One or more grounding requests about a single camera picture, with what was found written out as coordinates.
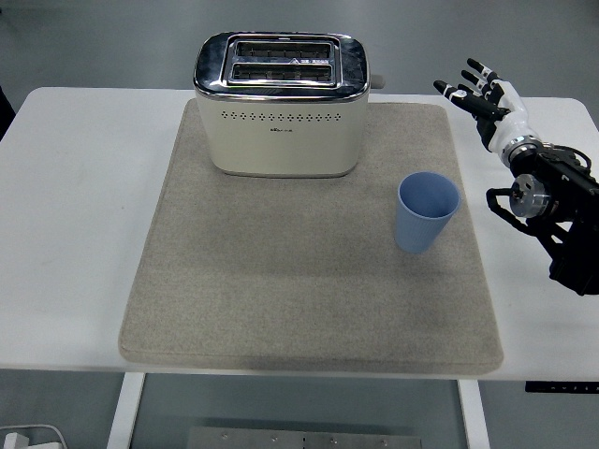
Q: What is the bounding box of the white plastic box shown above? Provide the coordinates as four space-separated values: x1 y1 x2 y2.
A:
0 423 67 449

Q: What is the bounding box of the grey metal plate with screws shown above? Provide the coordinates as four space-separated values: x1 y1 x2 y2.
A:
186 426 425 449

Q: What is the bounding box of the black table control panel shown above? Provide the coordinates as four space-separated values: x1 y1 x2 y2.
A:
524 381 599 394

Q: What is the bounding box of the beige fabric table mat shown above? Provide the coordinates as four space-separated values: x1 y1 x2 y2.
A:
117 98 505 375

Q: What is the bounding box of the light blue ribbed cup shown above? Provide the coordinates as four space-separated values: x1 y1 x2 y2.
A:
393 170 462 254

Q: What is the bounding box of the white table leg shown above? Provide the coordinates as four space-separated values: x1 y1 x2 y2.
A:
457 379 490 449
106 372 147 449

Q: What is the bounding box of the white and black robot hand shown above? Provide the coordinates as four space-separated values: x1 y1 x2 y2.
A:
432 57 540 166

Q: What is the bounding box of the cream and chrome toaster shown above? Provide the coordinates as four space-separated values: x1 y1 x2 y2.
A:
193 31 388 180

